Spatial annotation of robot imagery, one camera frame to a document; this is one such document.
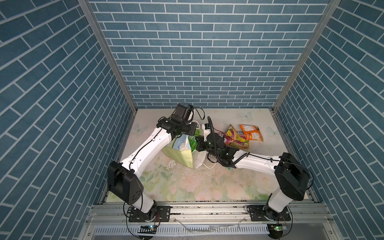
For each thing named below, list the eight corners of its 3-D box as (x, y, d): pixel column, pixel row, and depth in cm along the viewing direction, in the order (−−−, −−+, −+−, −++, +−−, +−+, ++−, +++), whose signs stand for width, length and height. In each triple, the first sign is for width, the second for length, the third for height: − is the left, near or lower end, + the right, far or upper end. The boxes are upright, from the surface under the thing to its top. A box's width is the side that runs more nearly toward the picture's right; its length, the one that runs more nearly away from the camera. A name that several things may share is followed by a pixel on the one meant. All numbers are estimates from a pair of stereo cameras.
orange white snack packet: (243, 142, 104) (244, 138, 100) (240, 128, 111) (241, 124, 108) (261, 142, 104) (263, 138, 100) (256, 128, 111) (258, 124, 108)
